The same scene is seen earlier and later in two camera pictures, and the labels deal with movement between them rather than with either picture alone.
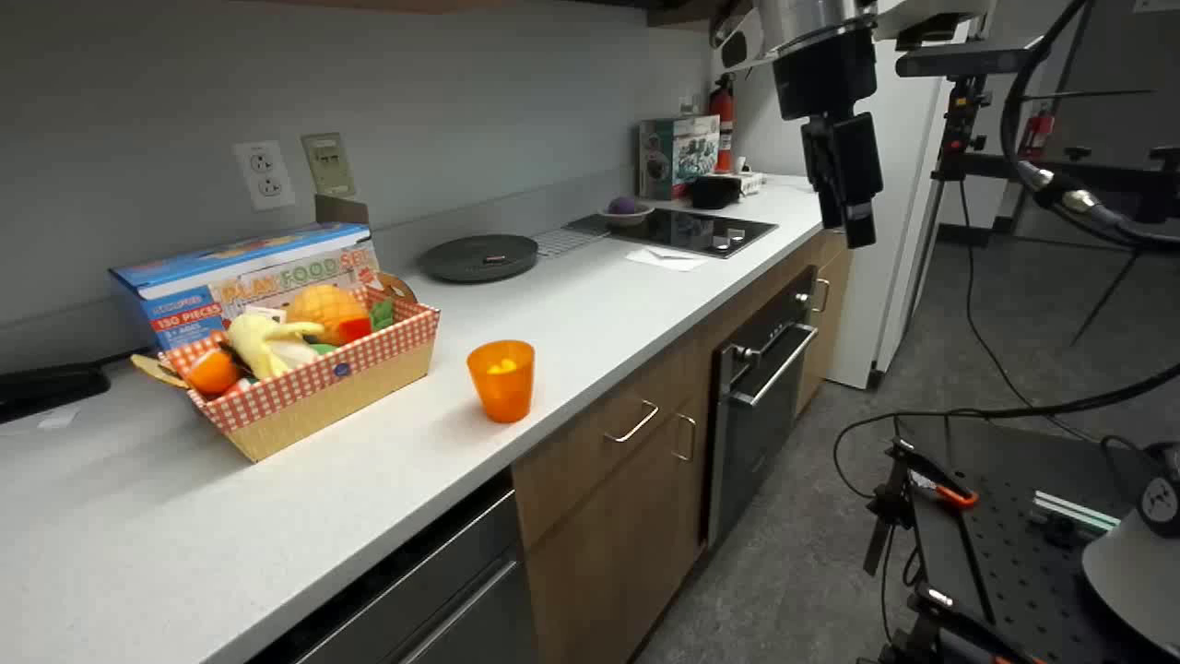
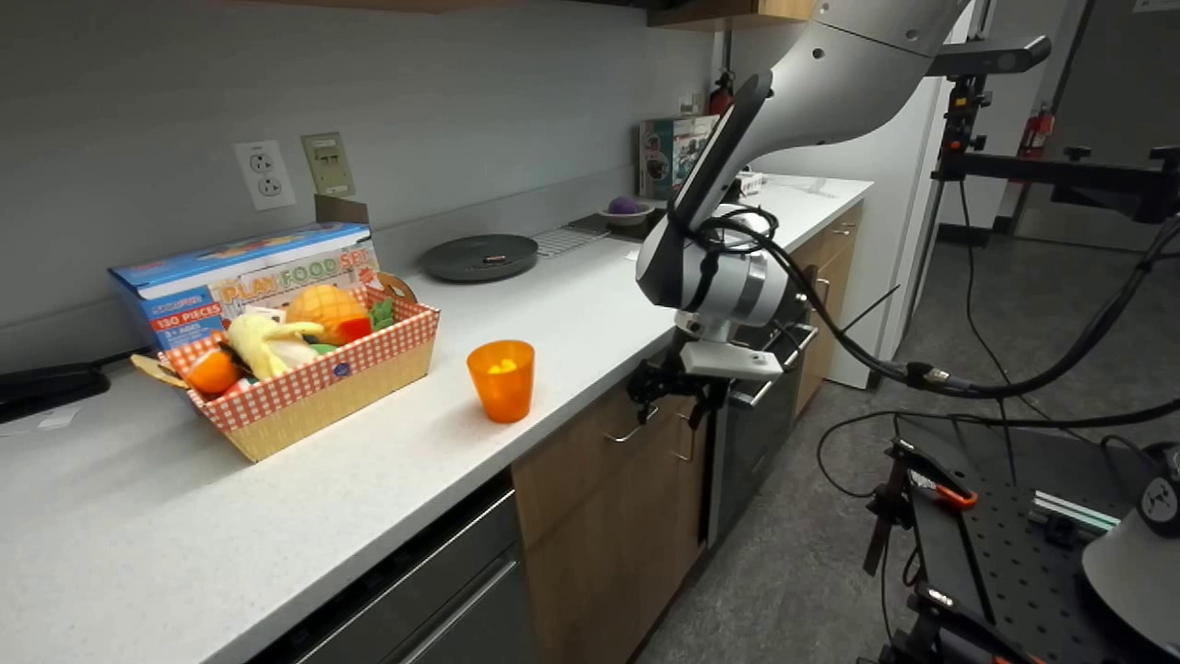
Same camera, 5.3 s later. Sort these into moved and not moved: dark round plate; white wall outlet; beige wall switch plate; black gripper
Moved: black gripper
Not moved: dark round plate; beige wall switch plate; white wall outlet
